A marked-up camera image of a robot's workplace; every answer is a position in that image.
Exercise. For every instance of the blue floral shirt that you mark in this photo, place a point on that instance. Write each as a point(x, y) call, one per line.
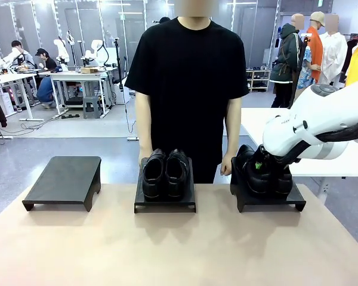
point(304, 70)

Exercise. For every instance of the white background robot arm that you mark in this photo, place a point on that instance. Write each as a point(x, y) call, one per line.
point(62, 52)
point(6, 61)
point(95, 53)

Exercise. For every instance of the person's right forearm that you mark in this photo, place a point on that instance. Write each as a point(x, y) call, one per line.
point(143, 119)

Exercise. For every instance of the white computer box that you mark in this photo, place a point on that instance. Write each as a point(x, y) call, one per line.
point(120, 93)

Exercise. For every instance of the white power strip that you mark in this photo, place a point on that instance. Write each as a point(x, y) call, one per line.
point(132, 138)

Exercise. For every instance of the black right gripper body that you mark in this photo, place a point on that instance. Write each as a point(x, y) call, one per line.
point(268, 162)

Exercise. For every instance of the black camera tripod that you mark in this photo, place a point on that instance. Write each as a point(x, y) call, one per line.
point(118, 59)

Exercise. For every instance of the person in black t-shirt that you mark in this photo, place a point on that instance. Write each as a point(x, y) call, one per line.
point(186, 89)

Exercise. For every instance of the white desk with box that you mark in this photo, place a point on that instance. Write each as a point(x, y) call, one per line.
point(77, 76)

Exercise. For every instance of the black leather buckle shoe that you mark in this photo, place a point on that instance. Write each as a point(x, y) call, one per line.
point(250, 178)
point(177, 178)
point(153, 178)
point(283, 184)

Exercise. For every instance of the person's left forearm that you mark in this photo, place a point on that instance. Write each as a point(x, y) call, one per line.
point(233, 125)

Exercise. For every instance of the black shoe stand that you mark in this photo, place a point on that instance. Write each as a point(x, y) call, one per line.
point(164, 205)
point(268, 201)
point(64, 181)

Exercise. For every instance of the mannequin in green hoodie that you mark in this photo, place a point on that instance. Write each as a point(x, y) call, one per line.
point(286, 59)

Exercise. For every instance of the cardboard box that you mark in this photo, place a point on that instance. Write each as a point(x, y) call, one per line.
point(89, 70)

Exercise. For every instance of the white shoe shelf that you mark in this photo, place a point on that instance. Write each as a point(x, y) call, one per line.
point(258, 79)

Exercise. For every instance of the long white desk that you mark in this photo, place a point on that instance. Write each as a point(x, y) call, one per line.
point(9, 79)

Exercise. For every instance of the person in black cap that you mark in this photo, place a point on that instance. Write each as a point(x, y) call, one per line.
point(46, 61)

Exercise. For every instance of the squatting person in jeans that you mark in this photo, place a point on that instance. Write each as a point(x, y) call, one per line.
point(44, 90)

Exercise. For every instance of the person's right hand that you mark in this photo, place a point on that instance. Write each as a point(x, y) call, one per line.
point(145, 151)

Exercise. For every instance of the mannequin in orange shirt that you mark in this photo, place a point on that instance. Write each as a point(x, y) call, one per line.
point(313, 44)

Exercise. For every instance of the mannequin in white shirt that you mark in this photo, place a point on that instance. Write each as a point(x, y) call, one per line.
point(334, 56)

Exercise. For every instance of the person's left hand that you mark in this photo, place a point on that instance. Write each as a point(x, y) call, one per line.
point(226, 165)

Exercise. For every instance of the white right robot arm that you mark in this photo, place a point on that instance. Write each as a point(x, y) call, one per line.
point(316, 119)

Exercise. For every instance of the grey step stool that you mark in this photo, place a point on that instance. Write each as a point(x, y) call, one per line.
point(92, 107)

